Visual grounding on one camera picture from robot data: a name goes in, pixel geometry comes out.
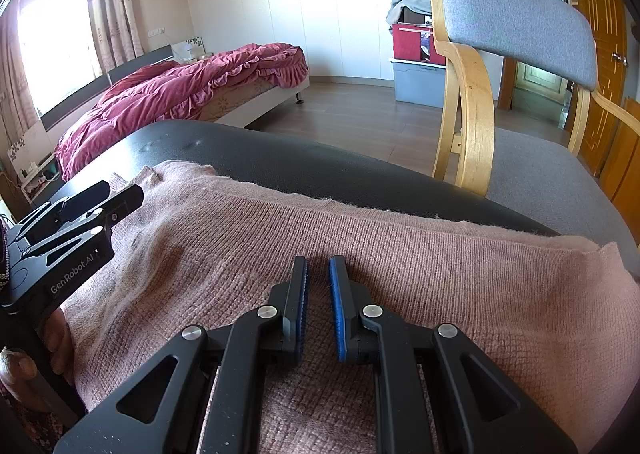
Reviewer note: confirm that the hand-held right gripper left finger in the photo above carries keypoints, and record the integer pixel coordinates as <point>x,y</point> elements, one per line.
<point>301,306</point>

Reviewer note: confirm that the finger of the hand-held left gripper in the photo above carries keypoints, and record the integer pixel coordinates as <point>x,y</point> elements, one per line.
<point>75,201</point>
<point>100,216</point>

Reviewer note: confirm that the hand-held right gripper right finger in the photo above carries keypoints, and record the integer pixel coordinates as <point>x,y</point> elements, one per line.
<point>336,309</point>

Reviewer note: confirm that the pink knit sweater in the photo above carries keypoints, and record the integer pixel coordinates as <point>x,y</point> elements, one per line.
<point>400,259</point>

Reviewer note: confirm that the person's left hand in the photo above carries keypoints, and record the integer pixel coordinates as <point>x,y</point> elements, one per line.
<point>61,341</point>

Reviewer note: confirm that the white patterned bedside cabinet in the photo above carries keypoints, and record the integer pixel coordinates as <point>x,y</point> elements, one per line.
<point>185,53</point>
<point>30,149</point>

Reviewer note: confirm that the red ruffled quilt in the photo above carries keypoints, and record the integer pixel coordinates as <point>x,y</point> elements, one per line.
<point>150,99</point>

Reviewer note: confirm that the beige patterned curtain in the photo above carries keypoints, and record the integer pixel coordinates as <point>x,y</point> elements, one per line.
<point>112,4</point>
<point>12,79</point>

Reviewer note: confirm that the grey plastic storage box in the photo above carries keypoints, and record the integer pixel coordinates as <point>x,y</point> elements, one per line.
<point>417,84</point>

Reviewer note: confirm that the red fabric box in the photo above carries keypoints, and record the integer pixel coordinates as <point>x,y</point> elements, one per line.
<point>407,41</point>

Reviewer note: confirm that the grey cloth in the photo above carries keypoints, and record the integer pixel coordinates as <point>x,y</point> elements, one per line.
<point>405,1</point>

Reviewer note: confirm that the wooden armchair with grey cushions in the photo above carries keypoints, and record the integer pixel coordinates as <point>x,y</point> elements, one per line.
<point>520,14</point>

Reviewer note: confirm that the wooden door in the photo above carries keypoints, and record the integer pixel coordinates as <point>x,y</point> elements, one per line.
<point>605,34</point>

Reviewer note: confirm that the wall power socket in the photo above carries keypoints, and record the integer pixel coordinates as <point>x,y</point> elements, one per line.
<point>157,30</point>

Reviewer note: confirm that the wooden door frame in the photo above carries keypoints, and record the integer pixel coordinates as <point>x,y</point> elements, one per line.
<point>507,9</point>

